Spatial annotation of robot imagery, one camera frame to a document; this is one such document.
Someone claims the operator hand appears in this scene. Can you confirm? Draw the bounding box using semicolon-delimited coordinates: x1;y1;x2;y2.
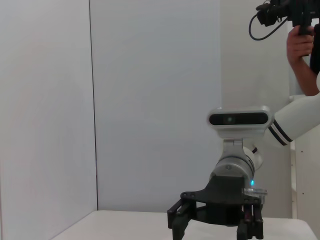
286;24;316;66

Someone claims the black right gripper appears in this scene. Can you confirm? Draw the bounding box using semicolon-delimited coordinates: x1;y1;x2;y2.
166;174;265;240

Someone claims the black controller cable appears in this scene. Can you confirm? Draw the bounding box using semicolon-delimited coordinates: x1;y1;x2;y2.
248;12;291;41

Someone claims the white robot stand column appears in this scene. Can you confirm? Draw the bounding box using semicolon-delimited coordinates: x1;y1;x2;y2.
288;94;320;221

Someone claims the operator forearm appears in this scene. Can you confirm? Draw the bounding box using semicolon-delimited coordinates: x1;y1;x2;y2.
287;57;320;97

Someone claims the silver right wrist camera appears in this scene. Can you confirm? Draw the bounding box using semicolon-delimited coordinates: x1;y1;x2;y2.
206;106;275;161

